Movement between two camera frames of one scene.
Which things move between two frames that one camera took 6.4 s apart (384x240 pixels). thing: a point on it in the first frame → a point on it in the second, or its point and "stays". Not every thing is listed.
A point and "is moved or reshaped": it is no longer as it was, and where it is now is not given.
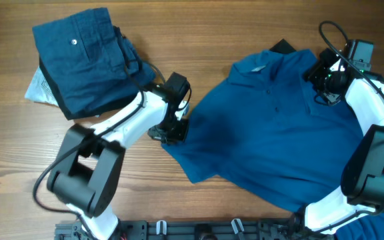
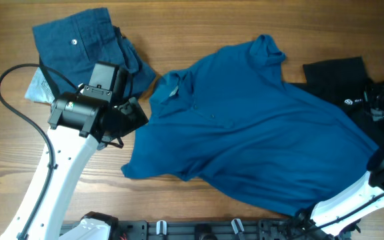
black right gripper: [313, 75] → [369, 93]
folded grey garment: [39, 91] stays
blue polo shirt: [264, 132] is moved or reshaped
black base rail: [254, 229] stays
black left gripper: [179, 136] → [135, 117]
